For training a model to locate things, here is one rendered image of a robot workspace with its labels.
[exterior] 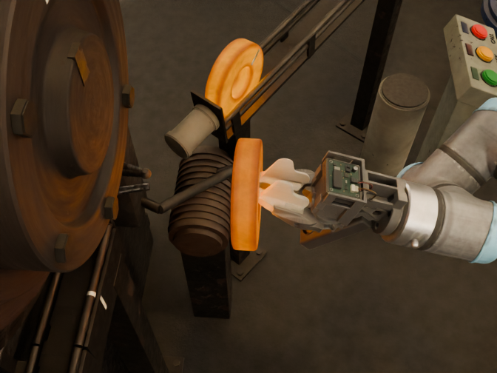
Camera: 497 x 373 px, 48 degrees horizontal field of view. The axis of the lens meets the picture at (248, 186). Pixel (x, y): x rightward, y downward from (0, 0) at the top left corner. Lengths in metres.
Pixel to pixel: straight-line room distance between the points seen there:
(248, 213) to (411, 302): 1.01
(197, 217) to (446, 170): 0.47
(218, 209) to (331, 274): 0.61
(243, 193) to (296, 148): 1.19
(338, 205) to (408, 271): 0.99
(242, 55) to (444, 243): 0.49
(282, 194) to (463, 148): 0.32
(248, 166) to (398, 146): 0.78
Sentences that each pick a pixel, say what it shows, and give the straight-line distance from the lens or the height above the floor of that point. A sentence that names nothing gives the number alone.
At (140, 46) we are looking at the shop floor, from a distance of 2.25.
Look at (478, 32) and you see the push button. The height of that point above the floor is 0.61.
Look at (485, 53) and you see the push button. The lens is 1.37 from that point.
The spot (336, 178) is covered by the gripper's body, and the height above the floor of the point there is 0.89.
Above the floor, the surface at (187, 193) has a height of 0.58.
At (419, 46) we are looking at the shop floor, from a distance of 2.32.
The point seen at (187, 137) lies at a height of 0.69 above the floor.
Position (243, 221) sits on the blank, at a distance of 0.70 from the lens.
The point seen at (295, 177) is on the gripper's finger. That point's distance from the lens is 0.76.
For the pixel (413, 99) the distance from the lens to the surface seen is 1.35.
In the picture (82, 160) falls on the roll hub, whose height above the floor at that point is 1.11.
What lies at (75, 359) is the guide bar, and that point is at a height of 0.71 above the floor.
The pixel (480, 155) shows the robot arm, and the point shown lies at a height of 0.79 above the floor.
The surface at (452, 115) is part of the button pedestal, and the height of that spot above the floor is 0.45.
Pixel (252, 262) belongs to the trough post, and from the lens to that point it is 1.63.
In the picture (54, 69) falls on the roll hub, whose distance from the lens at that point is 0.44.
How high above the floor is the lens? 1.46
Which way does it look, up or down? 55 degrees down
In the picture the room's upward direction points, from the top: straight up
